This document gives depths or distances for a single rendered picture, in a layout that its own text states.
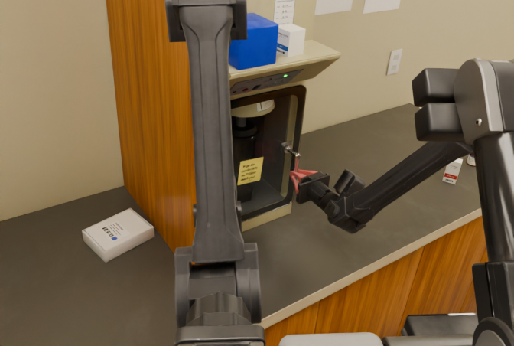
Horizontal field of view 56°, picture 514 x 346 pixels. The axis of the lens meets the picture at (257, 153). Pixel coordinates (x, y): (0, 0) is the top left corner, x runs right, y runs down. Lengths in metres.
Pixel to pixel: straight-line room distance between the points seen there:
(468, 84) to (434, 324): 0.25
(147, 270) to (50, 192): 0.46
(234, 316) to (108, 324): 0.76
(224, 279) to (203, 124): 0.18
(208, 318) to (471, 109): 0.33
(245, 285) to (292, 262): 0.81
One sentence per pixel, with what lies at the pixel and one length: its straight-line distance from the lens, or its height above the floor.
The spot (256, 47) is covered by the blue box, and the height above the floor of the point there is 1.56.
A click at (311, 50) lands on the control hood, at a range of 1.21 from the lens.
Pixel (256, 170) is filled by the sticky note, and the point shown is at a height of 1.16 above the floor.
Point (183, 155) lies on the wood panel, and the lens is 1.14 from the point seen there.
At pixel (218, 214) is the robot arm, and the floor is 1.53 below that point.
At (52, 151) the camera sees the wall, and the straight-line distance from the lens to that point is 1.58.
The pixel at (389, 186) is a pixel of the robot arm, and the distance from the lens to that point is 1.11.
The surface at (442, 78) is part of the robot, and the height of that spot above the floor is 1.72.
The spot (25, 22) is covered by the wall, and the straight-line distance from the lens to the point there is 1.43.
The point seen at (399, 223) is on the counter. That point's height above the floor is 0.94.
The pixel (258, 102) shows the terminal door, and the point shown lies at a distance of 1.24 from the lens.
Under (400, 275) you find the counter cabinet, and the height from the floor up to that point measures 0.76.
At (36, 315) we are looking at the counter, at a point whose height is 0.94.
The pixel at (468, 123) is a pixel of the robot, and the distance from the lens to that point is 0.49.
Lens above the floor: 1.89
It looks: 31 degrees down
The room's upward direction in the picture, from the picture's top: 4 degrees clockwise
